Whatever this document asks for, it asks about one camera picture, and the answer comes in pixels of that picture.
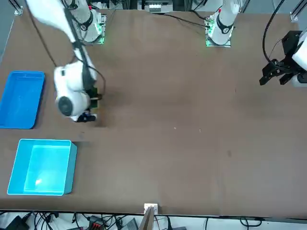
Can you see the aluminium profile post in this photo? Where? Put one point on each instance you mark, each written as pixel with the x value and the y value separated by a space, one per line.
pixel 149 215

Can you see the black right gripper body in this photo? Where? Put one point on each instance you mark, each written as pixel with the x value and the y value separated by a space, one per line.
pixel 91 103

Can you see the dark blue tray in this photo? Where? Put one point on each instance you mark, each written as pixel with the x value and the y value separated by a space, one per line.
pixel 21 100

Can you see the green and yellow sponge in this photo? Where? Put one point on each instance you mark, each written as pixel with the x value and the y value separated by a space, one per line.
pixel 96 105

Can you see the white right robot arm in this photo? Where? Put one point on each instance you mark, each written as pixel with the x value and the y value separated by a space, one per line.
pixel 69 81

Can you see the black power strip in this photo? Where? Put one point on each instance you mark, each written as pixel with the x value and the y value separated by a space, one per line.
pixel 97 222

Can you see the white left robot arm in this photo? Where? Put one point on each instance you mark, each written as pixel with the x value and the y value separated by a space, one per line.
pixel 224 24

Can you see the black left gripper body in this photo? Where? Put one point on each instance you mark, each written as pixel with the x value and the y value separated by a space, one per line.
pixel 291 43

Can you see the aluminium corner bracket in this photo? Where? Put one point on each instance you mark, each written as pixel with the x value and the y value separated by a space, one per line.
pixel 18 9
pixel 294 14

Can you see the light blue plastic bin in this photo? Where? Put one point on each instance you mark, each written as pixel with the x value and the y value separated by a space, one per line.
pixel 43 167

